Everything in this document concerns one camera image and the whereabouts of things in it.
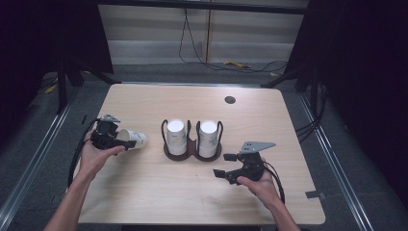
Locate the round dark table grommet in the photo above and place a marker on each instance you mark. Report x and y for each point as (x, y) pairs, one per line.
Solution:
(230, 99)

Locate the tall white paper cup stack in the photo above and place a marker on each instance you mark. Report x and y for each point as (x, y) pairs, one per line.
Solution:
(176, 136)

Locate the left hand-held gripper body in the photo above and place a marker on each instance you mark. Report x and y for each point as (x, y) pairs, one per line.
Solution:
(102, 138)

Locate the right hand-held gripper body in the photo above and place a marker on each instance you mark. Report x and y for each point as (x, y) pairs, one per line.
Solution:
(253, 166)

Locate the black metal stand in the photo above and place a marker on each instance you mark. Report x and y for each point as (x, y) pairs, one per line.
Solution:
(312, 86)
(61, 89)

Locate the metal floor rail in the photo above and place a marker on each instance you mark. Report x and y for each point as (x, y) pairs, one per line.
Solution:
(35, 154)
(333, 160)

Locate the dark double cup holder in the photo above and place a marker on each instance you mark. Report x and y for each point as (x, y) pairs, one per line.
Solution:
(191, 148)

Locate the black curtain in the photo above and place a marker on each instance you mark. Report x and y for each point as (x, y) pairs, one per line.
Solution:
(362, 80)
(38, 38)

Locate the short white paper cup stack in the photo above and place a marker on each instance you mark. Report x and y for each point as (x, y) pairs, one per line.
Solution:
(208, 139)

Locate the person's right hand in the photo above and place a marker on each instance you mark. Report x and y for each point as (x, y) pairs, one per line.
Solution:
(264, 187)

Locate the black overhead bar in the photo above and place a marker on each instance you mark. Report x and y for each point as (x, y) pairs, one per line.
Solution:
(205, 6)

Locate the single white floral paper cup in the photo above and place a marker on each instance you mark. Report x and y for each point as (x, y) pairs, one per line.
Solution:
(136, 138)

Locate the grey tape piece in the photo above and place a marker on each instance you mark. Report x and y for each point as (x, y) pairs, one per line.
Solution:
(315, 194)

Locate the person's left hand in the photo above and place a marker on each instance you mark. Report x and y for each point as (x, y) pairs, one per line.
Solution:
(93, 159)

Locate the yellow floor scrap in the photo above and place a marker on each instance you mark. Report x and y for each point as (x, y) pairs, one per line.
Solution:
(237, 64)
(50, 89)

